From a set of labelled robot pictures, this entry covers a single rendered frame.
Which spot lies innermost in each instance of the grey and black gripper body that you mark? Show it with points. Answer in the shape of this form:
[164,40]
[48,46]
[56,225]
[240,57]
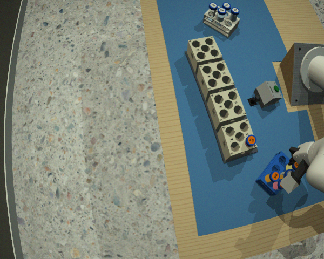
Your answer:
[303,153]

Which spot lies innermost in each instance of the sample tube with blue cap and orange dot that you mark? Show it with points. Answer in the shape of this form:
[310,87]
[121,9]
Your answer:
[250,140]

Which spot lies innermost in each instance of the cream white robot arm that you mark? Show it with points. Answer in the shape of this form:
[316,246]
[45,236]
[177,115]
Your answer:
[312,76]

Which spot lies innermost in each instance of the blue bench mat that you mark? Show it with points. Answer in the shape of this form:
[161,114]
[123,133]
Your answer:
[226,195]

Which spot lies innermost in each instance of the beige tube rack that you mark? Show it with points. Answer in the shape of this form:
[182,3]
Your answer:
[225,28]

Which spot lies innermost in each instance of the blue tube rack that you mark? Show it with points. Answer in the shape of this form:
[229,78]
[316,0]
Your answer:
[278,163]

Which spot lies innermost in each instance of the small grey sloped desk with green button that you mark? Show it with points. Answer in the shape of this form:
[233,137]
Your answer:
[265,94]

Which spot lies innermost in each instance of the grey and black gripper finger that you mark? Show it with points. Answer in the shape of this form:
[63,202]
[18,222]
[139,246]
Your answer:
[292,151]

